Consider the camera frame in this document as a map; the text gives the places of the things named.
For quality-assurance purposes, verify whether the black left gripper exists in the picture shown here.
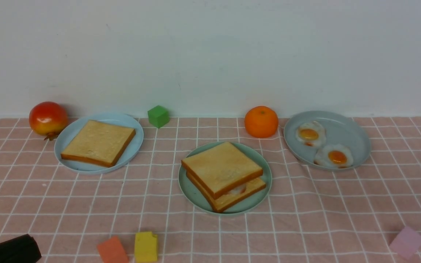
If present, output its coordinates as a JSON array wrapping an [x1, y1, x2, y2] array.
[[0, 234, 42, 263]]

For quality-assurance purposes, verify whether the fried egg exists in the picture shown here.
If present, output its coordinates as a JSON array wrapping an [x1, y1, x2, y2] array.
[[295, 121, 326, 148], [228, 184, 247, 195], [314, 144, 354, 169]]

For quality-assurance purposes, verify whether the orange cube block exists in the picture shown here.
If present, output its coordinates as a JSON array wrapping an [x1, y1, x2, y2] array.
[[97, 236, 129, 263]]

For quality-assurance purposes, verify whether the yellow cube block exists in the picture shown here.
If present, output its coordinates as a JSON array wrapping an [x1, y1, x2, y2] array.
[[134, 232, 159, 263]]

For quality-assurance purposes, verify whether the light blue bread plate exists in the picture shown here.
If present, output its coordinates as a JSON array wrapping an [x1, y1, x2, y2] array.
[[54, 112, 144, 174]]

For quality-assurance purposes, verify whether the red yellow pomegranate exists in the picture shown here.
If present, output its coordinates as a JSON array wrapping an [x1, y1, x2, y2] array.
[[29, 101, 69, 141]]

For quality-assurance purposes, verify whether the green cube block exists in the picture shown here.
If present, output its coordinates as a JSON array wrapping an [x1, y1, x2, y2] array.
[[147, 105, 170, 129]]

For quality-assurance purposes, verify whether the orange tangerine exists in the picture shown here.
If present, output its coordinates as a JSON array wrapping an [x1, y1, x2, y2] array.
[[244, 106, 279, 138]]

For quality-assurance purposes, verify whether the grey egg plate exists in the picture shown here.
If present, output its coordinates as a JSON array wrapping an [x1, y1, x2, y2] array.
[[284, 110, 371, 172]]

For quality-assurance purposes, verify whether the pink checked tablecloth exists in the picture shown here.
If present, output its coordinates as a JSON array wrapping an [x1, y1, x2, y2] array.
[[0, 117, 421, 263]]

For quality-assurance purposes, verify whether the pink cube block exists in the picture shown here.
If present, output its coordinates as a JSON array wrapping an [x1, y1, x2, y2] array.
[[389, 226, 421, 260]]

